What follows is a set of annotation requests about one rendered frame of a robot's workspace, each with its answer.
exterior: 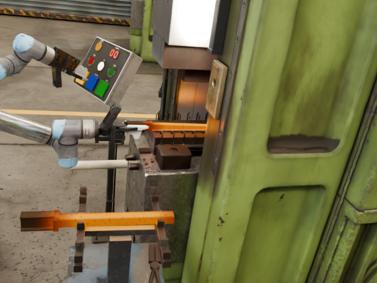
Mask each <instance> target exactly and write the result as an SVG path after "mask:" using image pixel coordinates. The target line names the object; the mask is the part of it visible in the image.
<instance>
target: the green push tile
mask: <svg viewBox="0 0 377 283"><path fill-rule="evenodd" d="M109 86H110V84H108V83H106V82H105V81H103V80H101V81H100V83H99V85H98V87H97V88H96V90H95V92H94V93H95V94H97V95H98V96H100V97H102V98H103V97H104V95H105V93H106V92H107V90H108V88H109Z"/></svg>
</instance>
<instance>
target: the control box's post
mask: <svg viewBox="0 0 377 283"><path fill-rule="evenodd" d="M114 157H115V145H111V144H110V143H108V160H114ZM113 179H114V169H113V168H110V169H107V195H106V199H107V200H113ZM105 212H112V202H106V209H105Z"/></svg>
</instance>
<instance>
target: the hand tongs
mask: <svg viewBox="0 0 377 283"><path fill-rule="evenodd" d="M161 262H162V261H161V258H160V252H159V247H158V244H156V245H155V261H154V244H149V263H150V269H151V270H152V271H151V274H150V279H149V283H153V278H154V274H155V275H156V279H157V283H161V282H160V277H159V272H158V269H159V268H160V264H161Z"/></svg>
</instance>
